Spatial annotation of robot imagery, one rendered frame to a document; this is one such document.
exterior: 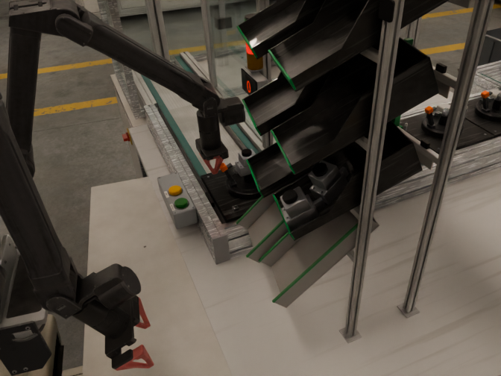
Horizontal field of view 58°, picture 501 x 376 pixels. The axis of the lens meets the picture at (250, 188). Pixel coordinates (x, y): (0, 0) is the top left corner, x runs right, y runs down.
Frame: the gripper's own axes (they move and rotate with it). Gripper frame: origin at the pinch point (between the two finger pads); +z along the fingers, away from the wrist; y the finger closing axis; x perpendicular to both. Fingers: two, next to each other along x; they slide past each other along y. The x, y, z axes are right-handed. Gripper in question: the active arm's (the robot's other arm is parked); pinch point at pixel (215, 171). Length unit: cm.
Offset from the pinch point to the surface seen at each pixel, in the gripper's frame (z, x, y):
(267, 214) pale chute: 1.3, -6.1, -23.1
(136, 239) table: 19.6, 26.4, 4.2
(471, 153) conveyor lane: 10, -83, -17
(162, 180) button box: 9.6, 13.2, 16.6
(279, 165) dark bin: -16.1, -7.9, -27.1
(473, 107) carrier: 9, -106, 5
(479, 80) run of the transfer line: 11, -128, 24
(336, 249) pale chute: -9, -10, -50
